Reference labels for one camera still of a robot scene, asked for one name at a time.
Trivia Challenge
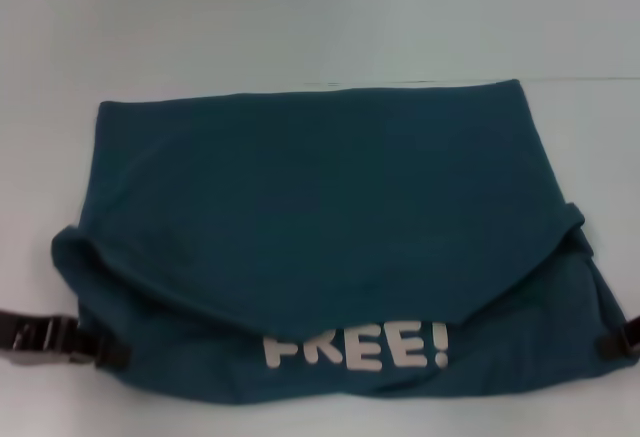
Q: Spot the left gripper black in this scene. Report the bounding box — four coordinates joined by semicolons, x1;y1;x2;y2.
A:
0;308;133;371

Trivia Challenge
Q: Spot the teal blue t-shirt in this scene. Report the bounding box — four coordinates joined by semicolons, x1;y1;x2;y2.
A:
49;79;629;406

